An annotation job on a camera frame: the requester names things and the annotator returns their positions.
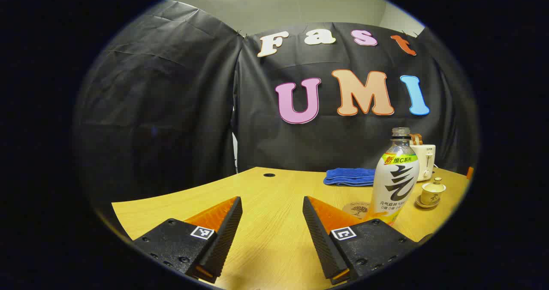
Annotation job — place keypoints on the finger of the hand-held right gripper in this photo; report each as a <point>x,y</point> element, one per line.
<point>470,173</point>

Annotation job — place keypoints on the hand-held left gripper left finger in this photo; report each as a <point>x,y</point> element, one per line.
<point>226,230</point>

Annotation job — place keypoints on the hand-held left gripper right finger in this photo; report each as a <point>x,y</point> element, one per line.
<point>319,234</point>

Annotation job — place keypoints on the cream teacup lid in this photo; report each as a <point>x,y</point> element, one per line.
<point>434,187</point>

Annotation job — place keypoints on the round cork coaster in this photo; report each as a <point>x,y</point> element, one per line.
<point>355,208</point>

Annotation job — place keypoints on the cream teacup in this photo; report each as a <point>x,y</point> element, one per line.
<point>430,197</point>

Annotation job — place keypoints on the white label water bottle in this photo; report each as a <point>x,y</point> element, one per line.
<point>394,182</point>

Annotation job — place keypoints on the cream toaster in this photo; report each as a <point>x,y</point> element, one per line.
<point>426,161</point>

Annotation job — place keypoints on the cream saucer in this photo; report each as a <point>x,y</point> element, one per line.
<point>420,203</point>

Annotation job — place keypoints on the toast bread slice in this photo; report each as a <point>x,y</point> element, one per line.
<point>415,139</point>

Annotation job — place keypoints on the folded blue towel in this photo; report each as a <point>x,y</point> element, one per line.
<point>349,176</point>

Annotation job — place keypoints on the black backdrop cloth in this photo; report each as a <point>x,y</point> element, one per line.
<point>171,110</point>

